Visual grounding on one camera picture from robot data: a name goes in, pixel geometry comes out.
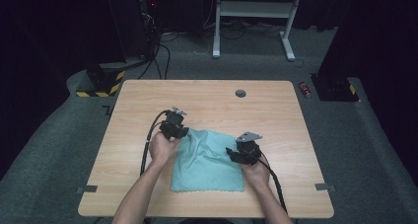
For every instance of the grey round table grommet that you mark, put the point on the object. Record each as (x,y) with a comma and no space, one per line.
(240,93)

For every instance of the light blue cloth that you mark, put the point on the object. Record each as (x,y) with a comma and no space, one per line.
(205,161)

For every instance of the black yellow striped stand base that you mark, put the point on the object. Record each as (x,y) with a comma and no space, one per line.
(102,86)

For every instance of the white metal stand frame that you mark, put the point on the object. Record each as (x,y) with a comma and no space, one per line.
(254,9)

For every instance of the dark equipment rack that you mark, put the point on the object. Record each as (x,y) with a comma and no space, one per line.
(148,20)

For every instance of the person's left hand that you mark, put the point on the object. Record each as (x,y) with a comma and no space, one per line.
(162,150)

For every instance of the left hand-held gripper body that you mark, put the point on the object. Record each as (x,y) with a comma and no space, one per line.
(173,123)

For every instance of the grey tape piece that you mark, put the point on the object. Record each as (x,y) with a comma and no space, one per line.
(87,189)
(324,186)

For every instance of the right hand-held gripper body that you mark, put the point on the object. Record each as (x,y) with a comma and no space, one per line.
(249,151)

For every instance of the person's right hand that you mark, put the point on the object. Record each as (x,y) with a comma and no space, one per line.
(256,174)

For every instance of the red can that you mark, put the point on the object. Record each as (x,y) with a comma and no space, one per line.
(304,89)

